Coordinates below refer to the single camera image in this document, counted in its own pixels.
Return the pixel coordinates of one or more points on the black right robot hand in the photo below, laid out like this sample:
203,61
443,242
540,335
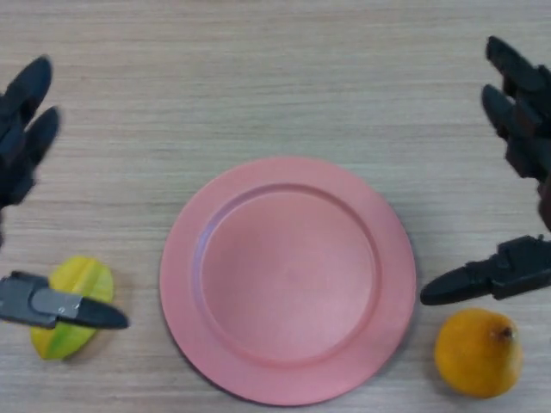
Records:
527,129

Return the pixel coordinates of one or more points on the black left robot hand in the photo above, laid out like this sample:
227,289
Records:
17,146

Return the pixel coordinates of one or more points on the yellow green starfruit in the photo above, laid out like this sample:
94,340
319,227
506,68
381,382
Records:
86,277

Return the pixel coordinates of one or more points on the pink round plate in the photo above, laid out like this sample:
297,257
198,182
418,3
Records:
288,281

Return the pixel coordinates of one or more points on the orange yellow pear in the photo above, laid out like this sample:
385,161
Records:
475,348

